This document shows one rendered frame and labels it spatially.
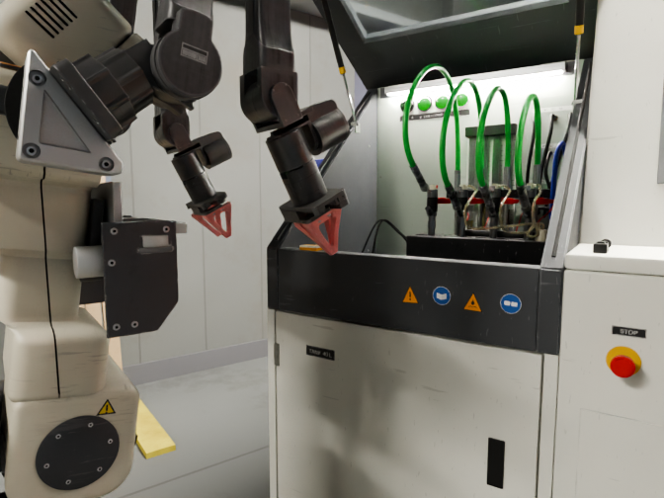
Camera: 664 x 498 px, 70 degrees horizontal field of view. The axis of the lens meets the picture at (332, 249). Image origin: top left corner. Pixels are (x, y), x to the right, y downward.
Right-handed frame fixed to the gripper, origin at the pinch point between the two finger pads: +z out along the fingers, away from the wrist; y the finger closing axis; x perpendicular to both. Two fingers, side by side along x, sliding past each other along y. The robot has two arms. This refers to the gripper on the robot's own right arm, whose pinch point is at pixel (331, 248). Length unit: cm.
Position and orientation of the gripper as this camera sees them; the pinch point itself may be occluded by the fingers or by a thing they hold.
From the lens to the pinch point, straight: 75.8
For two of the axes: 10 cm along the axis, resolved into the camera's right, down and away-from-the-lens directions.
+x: -7.2, 5.1, -4.8
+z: 3.6, 8.6, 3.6
